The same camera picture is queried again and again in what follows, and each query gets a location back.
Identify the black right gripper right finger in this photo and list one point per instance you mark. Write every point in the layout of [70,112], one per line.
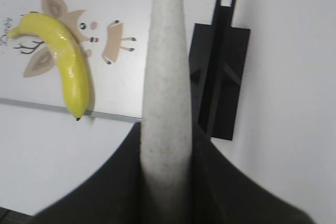
[221,193]

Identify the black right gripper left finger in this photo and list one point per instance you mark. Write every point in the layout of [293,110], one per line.
[110,195]

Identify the cleaver knife with white handle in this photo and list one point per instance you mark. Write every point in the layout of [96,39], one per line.
[166,122]

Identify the yellow plastic banana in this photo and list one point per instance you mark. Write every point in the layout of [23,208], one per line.
[68,55]

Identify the black knife stand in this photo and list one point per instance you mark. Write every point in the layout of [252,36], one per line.
[217,59]

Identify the white grey-rimmed cutting board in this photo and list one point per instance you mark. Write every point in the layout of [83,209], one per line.
[112,33]

